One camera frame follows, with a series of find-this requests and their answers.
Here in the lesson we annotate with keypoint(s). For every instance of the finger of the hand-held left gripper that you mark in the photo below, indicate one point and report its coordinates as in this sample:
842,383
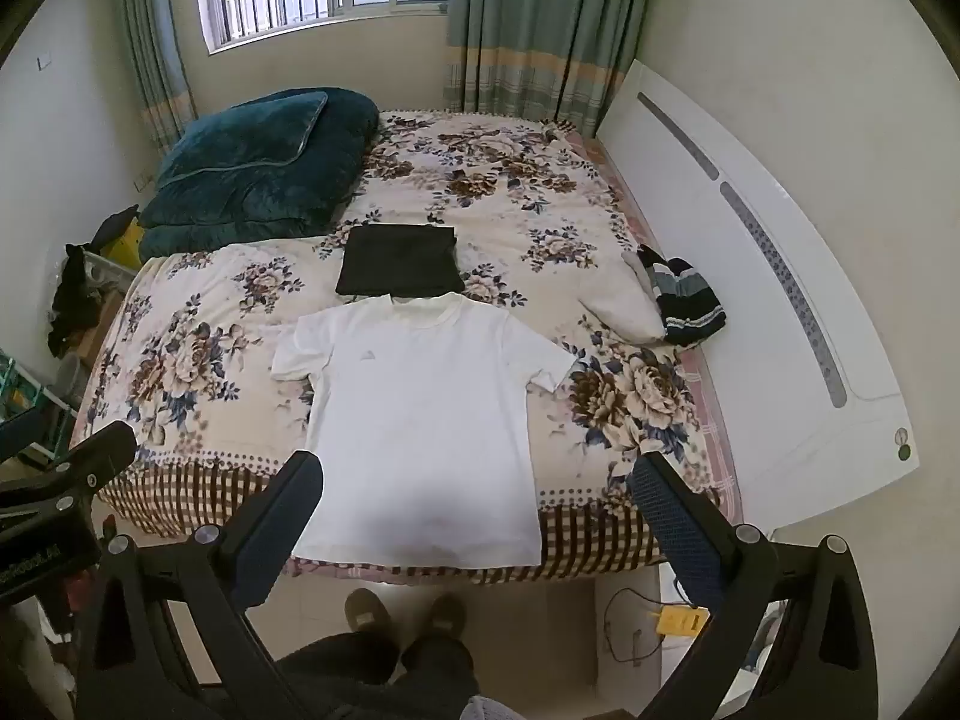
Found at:
101,454

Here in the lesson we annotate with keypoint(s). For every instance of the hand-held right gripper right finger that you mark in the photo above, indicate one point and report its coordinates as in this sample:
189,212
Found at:
667,510

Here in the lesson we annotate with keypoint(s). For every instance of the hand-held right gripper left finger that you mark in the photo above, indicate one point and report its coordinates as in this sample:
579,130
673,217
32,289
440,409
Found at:
289,506

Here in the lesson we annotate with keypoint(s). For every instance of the white t-shirt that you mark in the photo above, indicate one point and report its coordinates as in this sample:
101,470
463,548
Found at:
420,420

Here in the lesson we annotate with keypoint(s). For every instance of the green storage rack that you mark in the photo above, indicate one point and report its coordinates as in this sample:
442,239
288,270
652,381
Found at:
26,397

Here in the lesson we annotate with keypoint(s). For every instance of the yellow floor object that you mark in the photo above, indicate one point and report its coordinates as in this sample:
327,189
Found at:
684,621

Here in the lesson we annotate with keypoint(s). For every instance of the brown slipper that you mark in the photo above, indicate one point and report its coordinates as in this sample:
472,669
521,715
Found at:
367,610
446,613

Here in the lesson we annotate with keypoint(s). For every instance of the floral bed blanket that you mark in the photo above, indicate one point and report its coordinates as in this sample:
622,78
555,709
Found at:
225,360

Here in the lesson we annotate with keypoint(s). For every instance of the white pillow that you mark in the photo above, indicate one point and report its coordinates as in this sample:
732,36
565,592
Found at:
622,307

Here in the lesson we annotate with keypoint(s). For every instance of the yellow bag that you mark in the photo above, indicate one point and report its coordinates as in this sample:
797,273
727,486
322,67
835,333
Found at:
124,247

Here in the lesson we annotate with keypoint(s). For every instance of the dark striped garment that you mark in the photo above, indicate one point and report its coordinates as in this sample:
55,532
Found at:
690,300

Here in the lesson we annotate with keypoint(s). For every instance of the person's right leg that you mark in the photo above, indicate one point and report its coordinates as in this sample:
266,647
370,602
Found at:
442,671

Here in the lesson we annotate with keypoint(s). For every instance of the white bed headboard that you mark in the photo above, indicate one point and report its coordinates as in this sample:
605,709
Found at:
757,300

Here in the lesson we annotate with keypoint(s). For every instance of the black folded garment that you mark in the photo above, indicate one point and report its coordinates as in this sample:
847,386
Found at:
397,259

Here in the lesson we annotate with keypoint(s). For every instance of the teal velvet quilt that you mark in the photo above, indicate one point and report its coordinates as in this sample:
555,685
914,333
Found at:
255,195

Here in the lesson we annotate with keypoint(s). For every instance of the teal velvet pillow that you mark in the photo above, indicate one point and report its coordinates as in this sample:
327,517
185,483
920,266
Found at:
240,139

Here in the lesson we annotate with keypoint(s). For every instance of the narrow green curtain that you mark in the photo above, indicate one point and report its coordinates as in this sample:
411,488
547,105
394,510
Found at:
154,37

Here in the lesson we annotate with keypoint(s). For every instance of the wide green curtain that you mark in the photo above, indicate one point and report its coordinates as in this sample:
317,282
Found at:
540,22

